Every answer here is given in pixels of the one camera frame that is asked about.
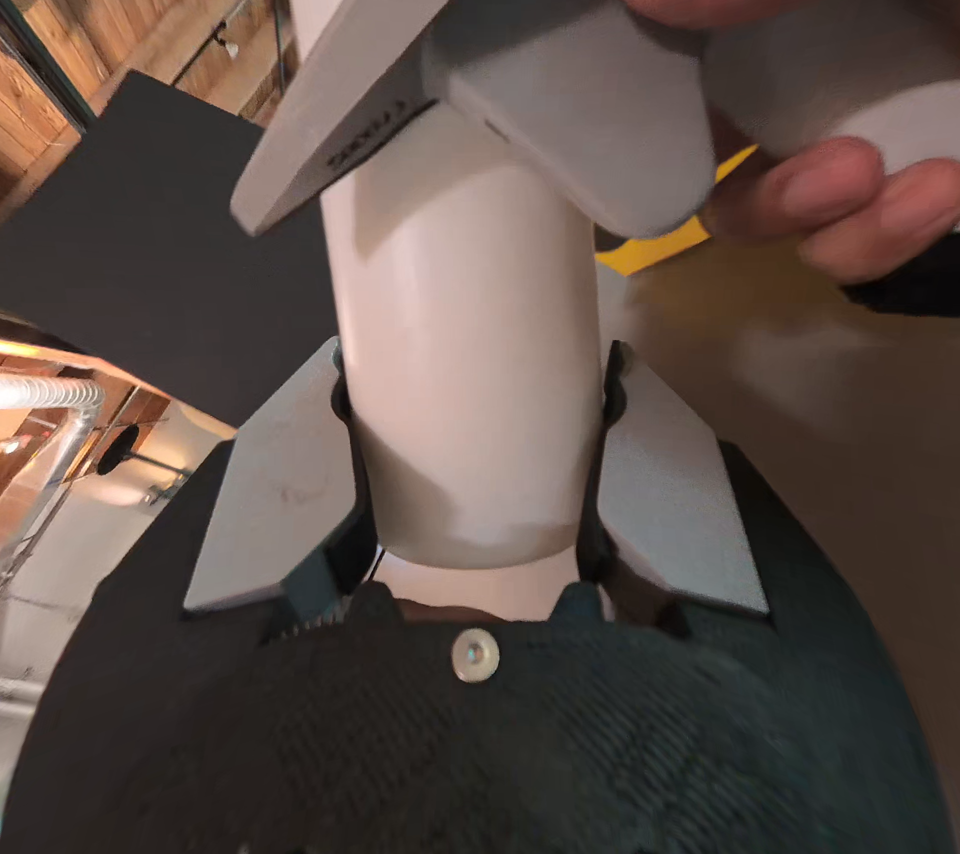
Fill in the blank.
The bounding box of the person's right forearm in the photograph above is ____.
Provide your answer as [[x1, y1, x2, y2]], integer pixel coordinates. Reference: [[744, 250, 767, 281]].
[[837, 232, 960, 320]]

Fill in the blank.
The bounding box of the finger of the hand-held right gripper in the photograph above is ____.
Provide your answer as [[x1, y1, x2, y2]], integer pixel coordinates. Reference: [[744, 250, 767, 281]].
[[425, 0, 718, 243], [230, 0, 544, 239]]

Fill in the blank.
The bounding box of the white bottle with black cap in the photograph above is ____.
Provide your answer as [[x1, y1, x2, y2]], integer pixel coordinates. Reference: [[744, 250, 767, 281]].
[[270, 0, 609, 570]]

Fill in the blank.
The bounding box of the black computer monitor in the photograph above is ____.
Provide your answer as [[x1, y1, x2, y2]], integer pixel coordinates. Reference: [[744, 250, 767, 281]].
[[0, 71, 340, 429]]

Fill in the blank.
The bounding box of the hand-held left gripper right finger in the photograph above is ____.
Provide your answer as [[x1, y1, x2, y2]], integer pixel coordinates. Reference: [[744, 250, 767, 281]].
[[578, 340, 774, 618]]

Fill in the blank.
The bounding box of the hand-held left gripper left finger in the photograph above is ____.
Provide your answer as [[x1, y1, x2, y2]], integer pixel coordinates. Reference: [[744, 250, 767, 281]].
[[183, 337, 372, 615]]

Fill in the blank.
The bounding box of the yellow plastic bin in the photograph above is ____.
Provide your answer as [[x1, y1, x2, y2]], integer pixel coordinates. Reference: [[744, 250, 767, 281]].
[[594, 142, 760, 278]]

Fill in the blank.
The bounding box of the silver ventilation duct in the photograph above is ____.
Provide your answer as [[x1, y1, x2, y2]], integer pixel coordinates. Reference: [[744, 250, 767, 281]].
[[0, 374, 109, 585]]

